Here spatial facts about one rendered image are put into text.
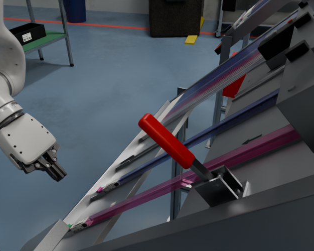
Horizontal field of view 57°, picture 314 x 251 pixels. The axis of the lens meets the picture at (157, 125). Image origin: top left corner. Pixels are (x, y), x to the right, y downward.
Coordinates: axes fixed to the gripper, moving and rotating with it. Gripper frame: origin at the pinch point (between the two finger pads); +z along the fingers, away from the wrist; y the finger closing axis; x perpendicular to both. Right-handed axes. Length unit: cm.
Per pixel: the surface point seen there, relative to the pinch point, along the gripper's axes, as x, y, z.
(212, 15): -99, -436, -9
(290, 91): 58, 16, 4
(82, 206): 4.2, 3.6, 9.2
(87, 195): 4.2, 0.8, 8.5
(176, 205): -32, -50, 51
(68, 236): 7.7, 12.0, 10.1
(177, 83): -84, -202, 21
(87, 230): 16.0, 12.5, 10.1
